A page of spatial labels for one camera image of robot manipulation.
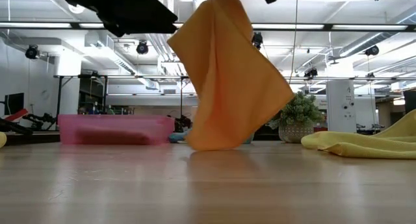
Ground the orange microfiber towel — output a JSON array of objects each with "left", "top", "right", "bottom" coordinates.
[{"left": 167, "top": 0, "right": 295, "bottom": 152}]

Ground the blue microfiber towel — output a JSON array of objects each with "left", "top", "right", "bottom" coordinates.
[{"left": 168, "top": 129, "right": 255, "bottom": 145}]

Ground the black overhead beam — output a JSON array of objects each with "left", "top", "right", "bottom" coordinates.
[{"left": 0, "top": 21, "right": 416, "bottom": 32}]

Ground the pink translucent plastic tray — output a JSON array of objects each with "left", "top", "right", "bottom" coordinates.
[{"left": 57, "top": 114, "right": 176, "bottom": 146}]

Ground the green artificial potted plant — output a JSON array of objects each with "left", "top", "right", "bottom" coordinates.
[{"left": 268, "top": 91, "right": 326, "bottom": 144}]

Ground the black monitor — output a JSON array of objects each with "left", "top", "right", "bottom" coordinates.
[{"left": 3, "top": 92, "right": 25, "bottom": 116}]

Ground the red and white board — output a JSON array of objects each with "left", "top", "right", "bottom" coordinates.
[{"left": 4, "top": 108, "right": 30, "bottom": 123}]

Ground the white pillar with sockets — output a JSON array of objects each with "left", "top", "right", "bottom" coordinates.
[{"left": 326, "top": 79, "right": 357, "bottom": 134}]

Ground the dark cabinet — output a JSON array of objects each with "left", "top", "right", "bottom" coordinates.
[{"left": 403, "top": 88, "right": 416, "bottom": 115}]

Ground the black background table frame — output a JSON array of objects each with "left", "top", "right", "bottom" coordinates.
[{"left": 53, "top": 73, "right": 190, "bottom": 121}]

